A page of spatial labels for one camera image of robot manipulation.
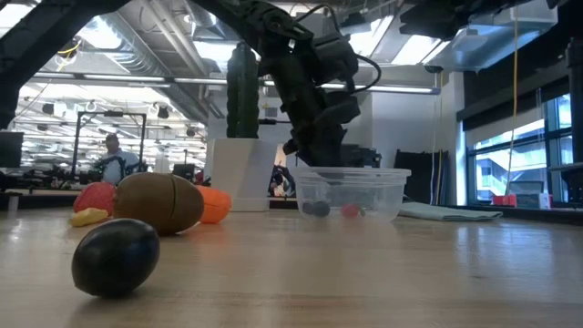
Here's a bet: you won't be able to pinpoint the black vertical post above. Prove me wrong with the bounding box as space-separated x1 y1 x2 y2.
564 38 583 204

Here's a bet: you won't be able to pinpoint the green cactus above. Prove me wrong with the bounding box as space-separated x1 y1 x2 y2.
226 41 261 139

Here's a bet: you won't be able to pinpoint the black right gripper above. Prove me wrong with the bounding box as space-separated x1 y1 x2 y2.
400 0 518 42

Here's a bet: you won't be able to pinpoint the black bench robot arms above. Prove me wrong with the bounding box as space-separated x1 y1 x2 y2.
20 166 106 190

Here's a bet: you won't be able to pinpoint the large window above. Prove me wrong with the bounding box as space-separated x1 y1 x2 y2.
466 93 583 206

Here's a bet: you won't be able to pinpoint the black curtain panel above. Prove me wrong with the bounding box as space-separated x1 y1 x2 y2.
394 149 450 206

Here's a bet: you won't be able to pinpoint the clear plastic container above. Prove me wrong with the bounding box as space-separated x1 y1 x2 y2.
291 166 412 224

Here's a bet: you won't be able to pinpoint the black bag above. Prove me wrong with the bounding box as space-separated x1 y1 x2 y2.
269 163 298 198

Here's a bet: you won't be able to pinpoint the dark oval berry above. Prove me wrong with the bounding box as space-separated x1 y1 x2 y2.
71 218 161 300

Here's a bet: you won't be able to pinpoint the orange toy fruit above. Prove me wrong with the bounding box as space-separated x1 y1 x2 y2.
196 184 232 225

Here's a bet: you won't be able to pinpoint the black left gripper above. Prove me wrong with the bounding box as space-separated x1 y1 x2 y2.
254 22 361 168

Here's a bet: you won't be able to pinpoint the black machine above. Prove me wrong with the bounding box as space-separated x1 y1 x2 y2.
341 144 383 169

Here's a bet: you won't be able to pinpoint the brown kiwi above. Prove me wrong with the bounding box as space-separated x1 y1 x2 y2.
112 171 205 237

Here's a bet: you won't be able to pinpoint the teal folded cloth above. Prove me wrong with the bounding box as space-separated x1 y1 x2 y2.
398 201 504 223

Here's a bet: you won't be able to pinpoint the long ceiling light strip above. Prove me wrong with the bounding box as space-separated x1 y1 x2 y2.
172 76 441 96

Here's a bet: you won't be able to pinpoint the black rig frame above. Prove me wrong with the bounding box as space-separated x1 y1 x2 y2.
71 111 148 183

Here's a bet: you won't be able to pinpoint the person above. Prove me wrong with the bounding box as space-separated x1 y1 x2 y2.
97 133 142 186

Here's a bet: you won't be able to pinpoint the small yellow banana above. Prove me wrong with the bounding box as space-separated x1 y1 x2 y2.
69 207 110 228

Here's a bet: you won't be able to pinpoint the large red strawberry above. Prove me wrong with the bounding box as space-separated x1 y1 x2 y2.
72 181 118 216

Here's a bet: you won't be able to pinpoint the small black monitor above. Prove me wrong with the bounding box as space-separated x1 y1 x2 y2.
0 131 25 169

